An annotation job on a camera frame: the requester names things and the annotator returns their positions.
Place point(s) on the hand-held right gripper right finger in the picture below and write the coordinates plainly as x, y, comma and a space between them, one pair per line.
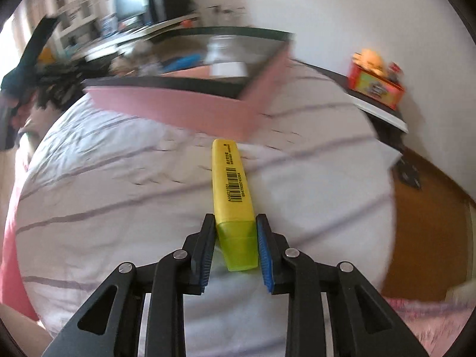
264, 256

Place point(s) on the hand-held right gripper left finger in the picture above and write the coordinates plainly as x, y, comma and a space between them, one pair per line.
206, 253

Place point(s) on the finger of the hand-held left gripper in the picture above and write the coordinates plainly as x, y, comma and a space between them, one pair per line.
35, 46

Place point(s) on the yellow highlighter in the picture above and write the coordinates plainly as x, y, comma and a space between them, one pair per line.
230, 178

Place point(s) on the pink box with dark rim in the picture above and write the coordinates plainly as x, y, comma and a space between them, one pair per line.
178, 109

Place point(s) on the blue highlighter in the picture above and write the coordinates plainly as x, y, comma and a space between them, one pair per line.
186, 61

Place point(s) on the white plug adapter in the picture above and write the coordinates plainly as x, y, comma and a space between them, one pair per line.
228, 69

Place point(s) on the white toy camera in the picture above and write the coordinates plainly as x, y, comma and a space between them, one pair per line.
221, 50

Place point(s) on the white hutch cabinet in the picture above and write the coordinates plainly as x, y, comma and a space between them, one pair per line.
70, 11

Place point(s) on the pink cloth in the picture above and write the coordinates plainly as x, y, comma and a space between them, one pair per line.
15, 212

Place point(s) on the black computer monitor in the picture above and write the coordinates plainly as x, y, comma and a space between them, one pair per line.
128, 5

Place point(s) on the white grey striped quilt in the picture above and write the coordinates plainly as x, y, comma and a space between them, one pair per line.
111, 193

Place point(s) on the white desk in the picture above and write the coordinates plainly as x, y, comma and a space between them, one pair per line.
163, 26

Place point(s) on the pink patterned bedding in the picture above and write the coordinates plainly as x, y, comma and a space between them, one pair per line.
427, 319

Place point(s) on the black and white low table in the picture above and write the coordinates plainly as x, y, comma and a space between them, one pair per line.
383, 117

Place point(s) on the person's leg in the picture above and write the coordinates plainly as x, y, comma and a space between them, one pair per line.
20, 329

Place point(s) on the red toy box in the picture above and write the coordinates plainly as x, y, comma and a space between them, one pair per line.
372, 85

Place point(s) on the yellow octopus plush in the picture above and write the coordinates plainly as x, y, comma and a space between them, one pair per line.
370, 57

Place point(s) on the small red toy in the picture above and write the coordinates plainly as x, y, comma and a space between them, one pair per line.
395, 71

